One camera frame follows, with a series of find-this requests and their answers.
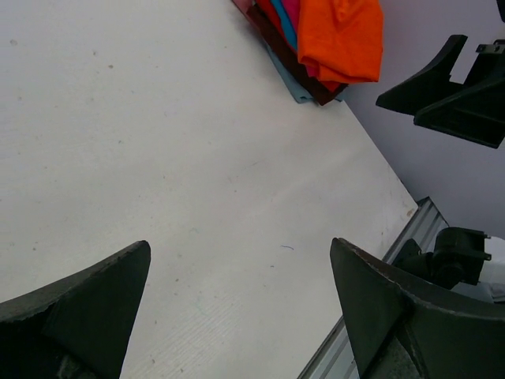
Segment orange t shirt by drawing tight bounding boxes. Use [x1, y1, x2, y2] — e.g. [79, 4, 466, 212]
[297, 0, 383, 84]

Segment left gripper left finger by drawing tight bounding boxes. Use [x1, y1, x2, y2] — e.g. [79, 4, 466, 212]
[1, 241, 151, 378]

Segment dark red folded t shirt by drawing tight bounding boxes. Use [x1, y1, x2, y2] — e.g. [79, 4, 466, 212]
[232, 1, 347, 106]

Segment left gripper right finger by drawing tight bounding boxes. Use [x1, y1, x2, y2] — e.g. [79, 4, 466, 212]
[330, 238, 504, 378]

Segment light blue folded t shirt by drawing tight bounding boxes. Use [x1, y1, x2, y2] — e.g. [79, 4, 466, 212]
[263, 35, 348, 106]

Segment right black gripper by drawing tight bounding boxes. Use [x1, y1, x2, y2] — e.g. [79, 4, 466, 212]
[376, 35, 504, 148]

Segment magenta folded t shirt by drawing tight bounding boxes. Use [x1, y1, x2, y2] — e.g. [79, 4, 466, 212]
[282, 0, 320, 78]

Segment aluminium mounting rail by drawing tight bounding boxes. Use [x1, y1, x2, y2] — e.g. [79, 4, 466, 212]
[299, 197, 448, 378]

